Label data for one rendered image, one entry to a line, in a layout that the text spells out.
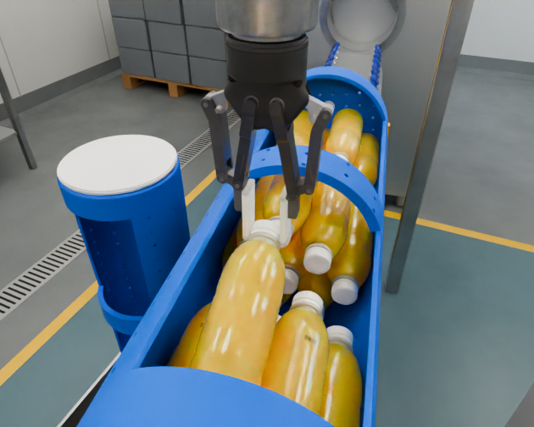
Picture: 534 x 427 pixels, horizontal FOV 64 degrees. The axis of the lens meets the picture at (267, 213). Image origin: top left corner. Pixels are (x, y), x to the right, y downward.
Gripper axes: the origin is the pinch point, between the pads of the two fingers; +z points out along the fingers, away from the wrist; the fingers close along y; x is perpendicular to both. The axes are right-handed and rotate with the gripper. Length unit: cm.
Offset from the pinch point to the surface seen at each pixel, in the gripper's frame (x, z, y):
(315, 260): -5.8, 11.4, -5.7
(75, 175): -31, 20, 52
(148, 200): -31, 25, 35
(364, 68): -159, 31, -6
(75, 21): -339, 63, 273
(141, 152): -44, 20, 43
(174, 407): 24.3, 1.0, 1.2
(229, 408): 23.4, 1.0, -2.9
